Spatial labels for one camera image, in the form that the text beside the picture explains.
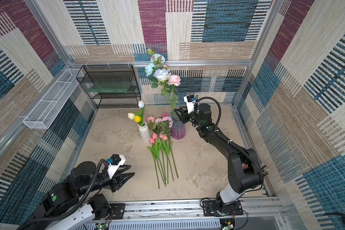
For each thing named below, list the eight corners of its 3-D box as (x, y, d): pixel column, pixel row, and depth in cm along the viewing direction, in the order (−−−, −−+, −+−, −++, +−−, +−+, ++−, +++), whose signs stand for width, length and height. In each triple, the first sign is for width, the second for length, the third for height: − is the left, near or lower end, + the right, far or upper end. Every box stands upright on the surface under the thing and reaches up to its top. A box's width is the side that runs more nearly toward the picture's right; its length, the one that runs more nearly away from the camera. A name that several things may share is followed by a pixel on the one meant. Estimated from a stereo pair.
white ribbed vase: (145, 145, 99) (140, 129, 85) (142, 141, 101) (137, 124, 87) (152, 141, 101) (148, 124, 87) (149, 137, 103) (144, 120, 89)
